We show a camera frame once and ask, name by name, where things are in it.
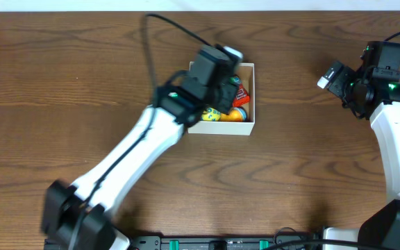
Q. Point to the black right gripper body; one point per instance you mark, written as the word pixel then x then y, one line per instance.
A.
pixel 339 82

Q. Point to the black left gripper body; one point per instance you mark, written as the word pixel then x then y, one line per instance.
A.
pixel 228 96

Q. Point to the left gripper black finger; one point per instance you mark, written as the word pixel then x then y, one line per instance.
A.
pixel 218 102
pixel 229 91

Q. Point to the yellow ball with blue marks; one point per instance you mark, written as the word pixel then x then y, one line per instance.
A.
pixel 211 115

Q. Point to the red toy fire truck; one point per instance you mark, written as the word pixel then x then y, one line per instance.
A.
pixel 242 97

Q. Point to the yellow rubber duck toy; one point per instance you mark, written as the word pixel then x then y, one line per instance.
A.
pixel 237 114

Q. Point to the green ridged toy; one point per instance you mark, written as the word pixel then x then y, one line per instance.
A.
pixel 236 80

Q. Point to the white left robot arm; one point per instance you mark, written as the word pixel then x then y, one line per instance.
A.
pixel 78 215

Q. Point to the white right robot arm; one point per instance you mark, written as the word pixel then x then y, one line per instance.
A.
pixel 383 228

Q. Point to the white cardboard box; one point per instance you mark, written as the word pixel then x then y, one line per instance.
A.
pixel 246 72

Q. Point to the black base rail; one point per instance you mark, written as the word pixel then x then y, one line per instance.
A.
pixel 239 242

